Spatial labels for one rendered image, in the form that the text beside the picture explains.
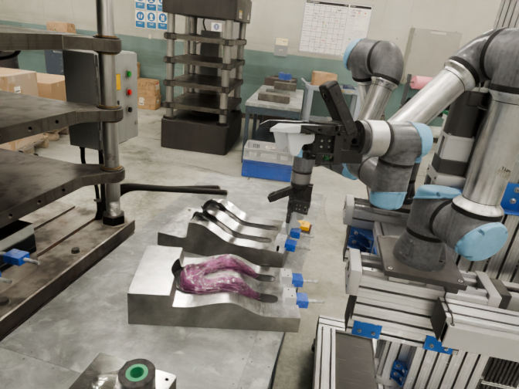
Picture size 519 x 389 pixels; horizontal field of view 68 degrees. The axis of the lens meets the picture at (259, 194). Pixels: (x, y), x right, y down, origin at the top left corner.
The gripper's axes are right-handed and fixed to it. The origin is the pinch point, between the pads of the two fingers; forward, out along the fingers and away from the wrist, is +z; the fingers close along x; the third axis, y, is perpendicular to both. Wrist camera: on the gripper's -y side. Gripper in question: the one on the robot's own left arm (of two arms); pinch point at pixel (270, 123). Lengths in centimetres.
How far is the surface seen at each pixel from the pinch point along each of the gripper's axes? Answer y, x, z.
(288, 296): 54, 27, -18
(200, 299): 54, 30, 8
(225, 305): 54, 25, 1
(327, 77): -33, 575, -283
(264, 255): 53, 53, -19
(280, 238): 47, 55, -25
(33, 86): 7, 443, 145
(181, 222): 49, 82, 9
